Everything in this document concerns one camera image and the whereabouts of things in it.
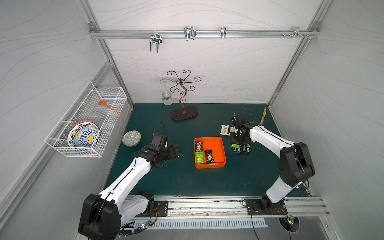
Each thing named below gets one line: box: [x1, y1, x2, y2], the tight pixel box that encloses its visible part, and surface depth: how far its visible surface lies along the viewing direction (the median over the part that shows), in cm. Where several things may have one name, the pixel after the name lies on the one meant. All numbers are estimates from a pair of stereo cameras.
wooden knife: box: [260, 107, 267, 125], surface depth 117 cm
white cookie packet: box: [219, 124, 230, 136], surface depth 106 cm
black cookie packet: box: [195, 141, 203, 152], surface depth 95 cm
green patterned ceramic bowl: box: [122, 130, 142, 147], surface depth 100 cm
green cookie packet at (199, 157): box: [195, 152, 204, 164], surface depth 90 cm
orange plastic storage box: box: [194, 136, 227, 169], surface depth 95 cm
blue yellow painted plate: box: [67, 120, 101, 148], surface depth 62 cm
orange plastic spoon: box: [98, 100, 123, 117], surface depth 80 cm
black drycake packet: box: [203, 149, 215, 164], surface depth 92 cm
